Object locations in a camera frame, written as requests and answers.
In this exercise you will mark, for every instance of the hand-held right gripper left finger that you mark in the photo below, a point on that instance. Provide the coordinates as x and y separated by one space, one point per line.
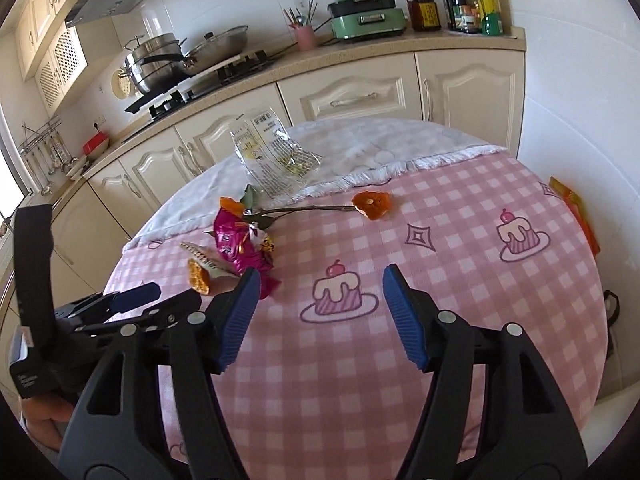
240 320

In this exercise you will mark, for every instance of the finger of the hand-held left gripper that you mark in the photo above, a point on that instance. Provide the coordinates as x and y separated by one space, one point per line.
135 297
170 312

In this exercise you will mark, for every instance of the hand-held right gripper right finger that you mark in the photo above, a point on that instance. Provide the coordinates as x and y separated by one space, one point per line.
405 320

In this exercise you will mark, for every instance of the curled orange peel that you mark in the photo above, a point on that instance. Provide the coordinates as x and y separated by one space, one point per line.
198 276

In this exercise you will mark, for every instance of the white striped packet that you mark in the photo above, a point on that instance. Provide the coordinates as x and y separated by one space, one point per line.
205 259

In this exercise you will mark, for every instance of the magenta snack wrapper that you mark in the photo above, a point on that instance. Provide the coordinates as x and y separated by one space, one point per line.
235 245

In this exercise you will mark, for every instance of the gold candy wrapper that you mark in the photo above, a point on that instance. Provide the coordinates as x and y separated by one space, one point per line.
267 246

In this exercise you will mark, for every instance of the large orange peel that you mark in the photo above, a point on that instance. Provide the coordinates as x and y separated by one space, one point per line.
372 205

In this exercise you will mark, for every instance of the plant stem with leaves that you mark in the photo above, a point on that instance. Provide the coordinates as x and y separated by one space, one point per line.
300 208

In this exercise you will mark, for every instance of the clear plastic bag with label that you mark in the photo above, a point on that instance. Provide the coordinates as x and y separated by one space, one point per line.
272 155

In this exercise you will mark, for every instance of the person's left hand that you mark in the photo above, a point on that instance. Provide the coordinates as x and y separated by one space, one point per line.
47 412

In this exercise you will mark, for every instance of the pink checked tablecloth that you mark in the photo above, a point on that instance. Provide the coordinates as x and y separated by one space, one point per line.
450 270

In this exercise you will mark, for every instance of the white dishes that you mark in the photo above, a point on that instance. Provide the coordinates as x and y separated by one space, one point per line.
79 167

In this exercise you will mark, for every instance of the red box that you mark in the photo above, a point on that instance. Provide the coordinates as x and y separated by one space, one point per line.
96 144

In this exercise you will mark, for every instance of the row of hanging steel utensils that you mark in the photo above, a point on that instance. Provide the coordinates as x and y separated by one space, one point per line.
47 160

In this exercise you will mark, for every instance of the white lace cloth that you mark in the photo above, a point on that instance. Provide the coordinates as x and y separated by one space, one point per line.
350 147

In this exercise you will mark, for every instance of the orange shopping bag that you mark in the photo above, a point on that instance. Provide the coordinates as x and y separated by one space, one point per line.
575 210

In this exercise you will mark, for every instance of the cream perforated round plate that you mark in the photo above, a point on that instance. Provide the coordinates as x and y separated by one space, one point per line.
121 85

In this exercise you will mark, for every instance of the black gas stove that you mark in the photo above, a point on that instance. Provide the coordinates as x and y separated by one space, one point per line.
200 91

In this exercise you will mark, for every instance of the cream base cabinets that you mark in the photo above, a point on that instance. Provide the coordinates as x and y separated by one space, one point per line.
350 95

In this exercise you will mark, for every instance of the steel steamer pot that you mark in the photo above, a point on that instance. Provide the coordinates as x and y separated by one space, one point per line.
152 62

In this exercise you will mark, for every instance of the small lattice door cabinet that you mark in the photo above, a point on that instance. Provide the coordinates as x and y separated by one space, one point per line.
62 67

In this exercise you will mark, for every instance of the wok with glass lid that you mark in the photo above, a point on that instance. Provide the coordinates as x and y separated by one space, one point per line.
217 47

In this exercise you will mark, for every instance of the pink utensil holder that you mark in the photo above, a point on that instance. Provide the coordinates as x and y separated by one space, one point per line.
305 37

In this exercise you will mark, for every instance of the green electric grill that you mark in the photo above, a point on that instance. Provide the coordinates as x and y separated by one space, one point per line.
367 15

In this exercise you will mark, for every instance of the chopsticks and spoons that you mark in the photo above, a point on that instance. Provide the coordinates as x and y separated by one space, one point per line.
300 16

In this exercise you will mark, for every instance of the small condiment bottle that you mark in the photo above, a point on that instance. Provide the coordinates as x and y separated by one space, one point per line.
470 15

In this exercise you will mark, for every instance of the green yellow oil bottle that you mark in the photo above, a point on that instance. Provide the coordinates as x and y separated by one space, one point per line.
489 7

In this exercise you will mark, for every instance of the wall outlet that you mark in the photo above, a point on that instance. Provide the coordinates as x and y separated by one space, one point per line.
99 121

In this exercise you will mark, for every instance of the wall utensil rack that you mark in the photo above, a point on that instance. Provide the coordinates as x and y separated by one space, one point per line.
42 132

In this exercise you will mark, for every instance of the cream wall cabinets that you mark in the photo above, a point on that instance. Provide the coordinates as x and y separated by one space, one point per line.
45 5

